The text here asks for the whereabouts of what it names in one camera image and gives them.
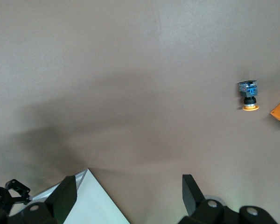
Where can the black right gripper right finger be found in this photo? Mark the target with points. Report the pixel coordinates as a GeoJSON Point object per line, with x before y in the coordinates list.
{"type": "Point", "coordinates": [193, 200]}

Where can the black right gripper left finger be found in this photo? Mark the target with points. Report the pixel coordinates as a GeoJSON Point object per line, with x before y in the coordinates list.
{"type": "Point", "coordinates": [60, 200]}

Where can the white drawer cabinet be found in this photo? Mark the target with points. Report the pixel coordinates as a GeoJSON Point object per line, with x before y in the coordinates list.
{"type": "Point", "coordinates": [98, 205]}

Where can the orange push button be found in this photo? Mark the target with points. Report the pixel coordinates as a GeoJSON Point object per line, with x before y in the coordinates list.
{"type": "Point", "coordinates": [248, 92]}

